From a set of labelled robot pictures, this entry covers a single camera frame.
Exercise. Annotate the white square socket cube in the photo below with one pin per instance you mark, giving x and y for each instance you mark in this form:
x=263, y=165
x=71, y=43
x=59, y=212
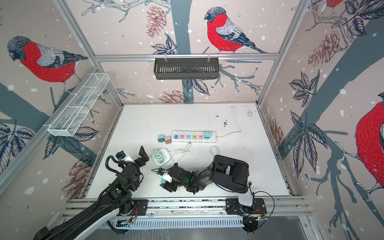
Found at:
x=165, y=154

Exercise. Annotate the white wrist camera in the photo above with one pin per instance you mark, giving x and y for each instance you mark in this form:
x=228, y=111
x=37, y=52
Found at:
x=124, y=157
x=164, y=174

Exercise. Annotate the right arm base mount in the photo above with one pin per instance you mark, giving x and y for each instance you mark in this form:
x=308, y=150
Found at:
x=233, y=207

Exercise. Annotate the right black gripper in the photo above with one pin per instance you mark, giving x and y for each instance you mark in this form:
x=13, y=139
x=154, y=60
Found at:
x=170, y=186

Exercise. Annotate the pink charger plug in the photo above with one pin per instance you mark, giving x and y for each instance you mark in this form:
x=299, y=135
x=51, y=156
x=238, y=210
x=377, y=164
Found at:
x=168, y=139

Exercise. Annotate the white wire mesh basket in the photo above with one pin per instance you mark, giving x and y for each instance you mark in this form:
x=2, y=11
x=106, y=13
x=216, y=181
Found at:
x=71, y=117

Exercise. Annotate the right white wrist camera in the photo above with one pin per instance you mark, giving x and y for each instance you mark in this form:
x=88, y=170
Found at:
x=164, y=174

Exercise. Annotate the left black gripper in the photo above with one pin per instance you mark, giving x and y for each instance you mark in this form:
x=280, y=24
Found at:
x=144, y=157

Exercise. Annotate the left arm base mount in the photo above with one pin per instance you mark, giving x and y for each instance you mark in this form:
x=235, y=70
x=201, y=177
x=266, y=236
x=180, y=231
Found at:
x=135, y=207

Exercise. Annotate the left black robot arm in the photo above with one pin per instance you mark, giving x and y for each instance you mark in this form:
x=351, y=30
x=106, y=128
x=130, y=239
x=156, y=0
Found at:
x=115, y=200

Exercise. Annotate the light green charger plug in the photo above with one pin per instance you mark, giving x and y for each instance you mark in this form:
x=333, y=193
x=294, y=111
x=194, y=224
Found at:
x=160, y=161

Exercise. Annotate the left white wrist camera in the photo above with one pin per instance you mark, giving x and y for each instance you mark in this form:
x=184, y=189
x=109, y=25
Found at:
x=124, y=157

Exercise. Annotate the long white power strip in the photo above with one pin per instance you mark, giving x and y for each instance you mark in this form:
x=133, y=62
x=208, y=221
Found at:
x=192, y=136

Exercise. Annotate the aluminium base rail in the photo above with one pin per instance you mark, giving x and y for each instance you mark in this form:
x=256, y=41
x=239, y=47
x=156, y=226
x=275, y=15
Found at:
x=287, y=206

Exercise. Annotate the black wall basket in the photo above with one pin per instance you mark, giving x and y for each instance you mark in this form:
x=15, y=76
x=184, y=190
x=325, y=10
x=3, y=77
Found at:
x=187, y=68

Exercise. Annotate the green charger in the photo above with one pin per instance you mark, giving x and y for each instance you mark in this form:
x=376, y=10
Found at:
x=161, y=138

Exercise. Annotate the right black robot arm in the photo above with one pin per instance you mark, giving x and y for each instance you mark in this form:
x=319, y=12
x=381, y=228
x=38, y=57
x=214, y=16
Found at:
x=228, y=174

